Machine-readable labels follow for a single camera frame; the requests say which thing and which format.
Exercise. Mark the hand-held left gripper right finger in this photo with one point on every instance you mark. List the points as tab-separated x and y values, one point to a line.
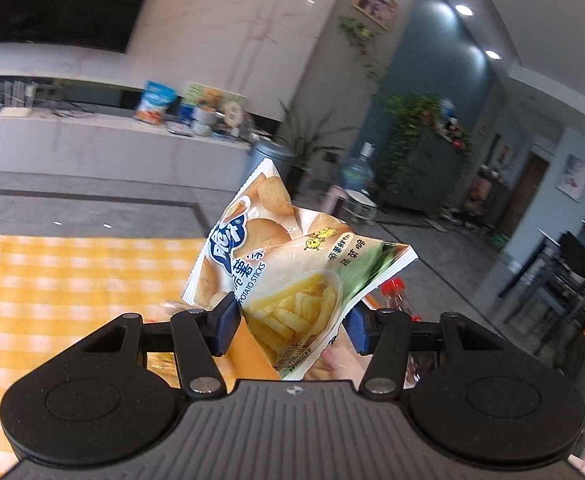
357	330

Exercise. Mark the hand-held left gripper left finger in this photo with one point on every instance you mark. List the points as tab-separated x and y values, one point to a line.
225	325

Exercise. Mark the potato stick snack packet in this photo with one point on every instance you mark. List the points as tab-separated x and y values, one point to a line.
292	270

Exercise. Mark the red capped bottle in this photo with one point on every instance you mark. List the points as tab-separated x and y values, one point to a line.
400	300

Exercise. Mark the round white stool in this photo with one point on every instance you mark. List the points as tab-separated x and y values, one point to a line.
361	205

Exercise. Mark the dark chair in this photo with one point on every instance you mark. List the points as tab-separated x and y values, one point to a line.
567	275

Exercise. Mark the blue water dispenser bottle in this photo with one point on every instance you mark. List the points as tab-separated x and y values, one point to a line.
358	172

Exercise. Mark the dark grey cabinet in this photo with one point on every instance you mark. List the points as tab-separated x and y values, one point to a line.
422	175

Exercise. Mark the grey blue trash bin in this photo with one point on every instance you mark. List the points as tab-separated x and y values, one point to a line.
272	157

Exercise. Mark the yellow checked tablecloth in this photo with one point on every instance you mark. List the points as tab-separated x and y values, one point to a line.
47	285

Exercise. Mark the tall leafy potted plant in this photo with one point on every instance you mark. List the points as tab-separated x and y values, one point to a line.
307	150

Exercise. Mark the brown door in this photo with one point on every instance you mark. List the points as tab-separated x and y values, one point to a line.
524	195

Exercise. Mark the trailing green vine plant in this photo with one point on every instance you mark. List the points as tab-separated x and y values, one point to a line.
410	120

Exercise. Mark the white television cabinet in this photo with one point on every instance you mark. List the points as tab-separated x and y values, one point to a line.
97	150

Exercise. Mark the green snack box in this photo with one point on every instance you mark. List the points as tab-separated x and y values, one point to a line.
202	107

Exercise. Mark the small items on cabinet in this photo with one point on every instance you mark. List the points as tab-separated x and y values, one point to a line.
452	127

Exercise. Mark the blue white snack bag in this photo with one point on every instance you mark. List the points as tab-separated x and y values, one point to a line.
155	102

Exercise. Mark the clear acrylic stand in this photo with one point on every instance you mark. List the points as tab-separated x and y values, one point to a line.
18	95

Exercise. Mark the white framed wall picture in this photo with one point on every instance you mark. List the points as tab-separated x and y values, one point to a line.
573	178

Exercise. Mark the hanging wall vine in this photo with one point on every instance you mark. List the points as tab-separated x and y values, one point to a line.
365	42

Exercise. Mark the wooden framed wall picture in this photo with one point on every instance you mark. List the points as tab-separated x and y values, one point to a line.
375	4

